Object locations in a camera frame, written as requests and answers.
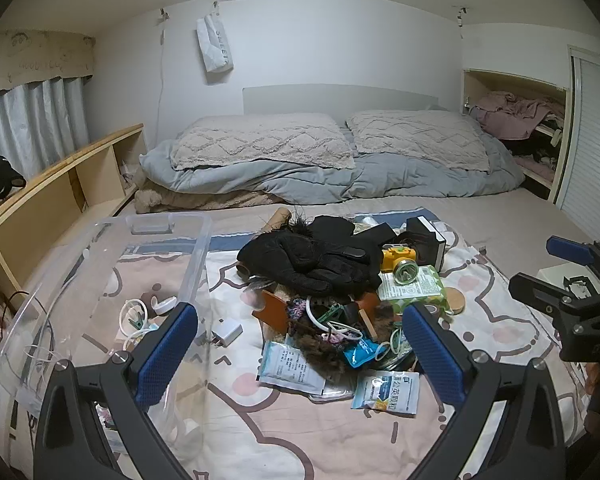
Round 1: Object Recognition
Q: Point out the black book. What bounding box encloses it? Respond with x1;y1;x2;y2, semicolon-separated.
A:
405;216;448;268

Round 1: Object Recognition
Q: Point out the cartoon printed blanket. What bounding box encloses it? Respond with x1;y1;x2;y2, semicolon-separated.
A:
80;210;591;480

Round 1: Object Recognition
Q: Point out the green clothes peg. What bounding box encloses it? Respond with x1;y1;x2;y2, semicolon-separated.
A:
320;305;353;323

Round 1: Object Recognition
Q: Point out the white charger adapter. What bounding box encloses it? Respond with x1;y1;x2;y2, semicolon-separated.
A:
211;321;244;347

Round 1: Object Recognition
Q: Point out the white text-printed packet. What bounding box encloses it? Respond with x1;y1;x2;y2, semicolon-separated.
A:
257;340;327;396

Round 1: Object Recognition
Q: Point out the wooden wardrobe niche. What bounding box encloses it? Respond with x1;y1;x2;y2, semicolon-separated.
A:
461;69;568;201

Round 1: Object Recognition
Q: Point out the white box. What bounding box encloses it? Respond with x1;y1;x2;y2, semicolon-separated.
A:
537;262;588;291

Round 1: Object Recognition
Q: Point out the pink clothes pile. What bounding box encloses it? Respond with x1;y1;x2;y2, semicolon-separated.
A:
467;91;566;141

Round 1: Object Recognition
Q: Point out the beige curtain valance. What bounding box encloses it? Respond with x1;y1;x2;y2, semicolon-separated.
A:
0;30;97;101

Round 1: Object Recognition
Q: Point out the white curtain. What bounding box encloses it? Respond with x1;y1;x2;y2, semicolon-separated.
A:
0;77;91;181

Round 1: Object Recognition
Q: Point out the multicolour crochet piece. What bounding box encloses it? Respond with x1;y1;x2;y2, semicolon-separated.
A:
285;297;313;341

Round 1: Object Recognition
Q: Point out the black glove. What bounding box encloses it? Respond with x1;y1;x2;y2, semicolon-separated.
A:
236;232;381;297
307;215;368;248

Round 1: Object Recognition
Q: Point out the tan wooden block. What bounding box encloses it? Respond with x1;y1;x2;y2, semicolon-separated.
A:
358;308;379;342

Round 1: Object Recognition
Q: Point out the cardboard tube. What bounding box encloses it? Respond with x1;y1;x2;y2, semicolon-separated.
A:
236;207;302;279

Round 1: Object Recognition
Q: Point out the white and blue packet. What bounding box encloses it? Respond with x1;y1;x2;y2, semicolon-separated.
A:
351;371;421;416

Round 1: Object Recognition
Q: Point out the grey headboard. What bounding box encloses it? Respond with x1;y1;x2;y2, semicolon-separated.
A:
242;84;440;117

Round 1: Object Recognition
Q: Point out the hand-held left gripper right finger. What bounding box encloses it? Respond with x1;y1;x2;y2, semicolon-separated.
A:
401;301;567;480

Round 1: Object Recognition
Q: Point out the clear phone case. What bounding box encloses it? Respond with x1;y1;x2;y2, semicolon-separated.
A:
307;385;357;405

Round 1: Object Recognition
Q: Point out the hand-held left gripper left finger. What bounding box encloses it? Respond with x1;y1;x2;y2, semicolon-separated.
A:
32;302;201;480

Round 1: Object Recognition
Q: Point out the grey duvet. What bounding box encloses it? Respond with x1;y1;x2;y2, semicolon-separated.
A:
139;130;527;206

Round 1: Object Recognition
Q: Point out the beige textured pillow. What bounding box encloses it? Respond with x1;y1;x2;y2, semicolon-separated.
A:
170;112;357;171
345;109;491;170

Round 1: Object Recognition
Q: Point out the clear plastic storage box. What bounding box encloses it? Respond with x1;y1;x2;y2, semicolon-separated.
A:
0;212;213;461

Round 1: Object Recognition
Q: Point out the brown fur piece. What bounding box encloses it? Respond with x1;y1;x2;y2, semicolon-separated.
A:
285;305;406;376

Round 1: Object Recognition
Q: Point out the round tan disc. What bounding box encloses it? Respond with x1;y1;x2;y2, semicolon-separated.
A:
442;287;468;317

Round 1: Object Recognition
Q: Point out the wooden shelf unit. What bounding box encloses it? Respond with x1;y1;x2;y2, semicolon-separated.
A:
0;122;148;306

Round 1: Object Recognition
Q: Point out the beige fleece blanket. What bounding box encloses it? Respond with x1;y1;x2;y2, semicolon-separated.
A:
132;172;271;215

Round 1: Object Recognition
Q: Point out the blue foil packet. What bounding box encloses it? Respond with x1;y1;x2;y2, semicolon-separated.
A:
342;337;381;368

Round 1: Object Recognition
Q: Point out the yellow headlamp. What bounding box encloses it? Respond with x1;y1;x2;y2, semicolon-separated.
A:
380;242;420;286

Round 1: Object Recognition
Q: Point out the white paper bag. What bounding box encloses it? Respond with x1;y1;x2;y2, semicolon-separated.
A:
196;12;235;73

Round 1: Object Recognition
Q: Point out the white plastic ring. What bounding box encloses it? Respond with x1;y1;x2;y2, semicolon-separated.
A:
304;296;351;335

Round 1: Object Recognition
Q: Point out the orange brown leather piece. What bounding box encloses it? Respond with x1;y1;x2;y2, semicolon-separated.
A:
251;289;381;343

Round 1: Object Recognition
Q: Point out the white plastic hook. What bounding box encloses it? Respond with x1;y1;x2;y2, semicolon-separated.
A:
117;297;177;346

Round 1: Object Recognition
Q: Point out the beige bed sheet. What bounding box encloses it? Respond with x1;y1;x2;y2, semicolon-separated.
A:
20;192;600;311

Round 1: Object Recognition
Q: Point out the green dotted wipes packet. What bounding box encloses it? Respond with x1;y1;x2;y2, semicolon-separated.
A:
377;265;448;313

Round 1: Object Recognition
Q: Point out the white louvered door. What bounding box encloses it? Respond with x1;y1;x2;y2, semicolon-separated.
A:
555;45;600;256

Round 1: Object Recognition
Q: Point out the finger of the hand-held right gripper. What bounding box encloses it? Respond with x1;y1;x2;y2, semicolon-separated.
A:
546;235;600;272
508;271;588;333

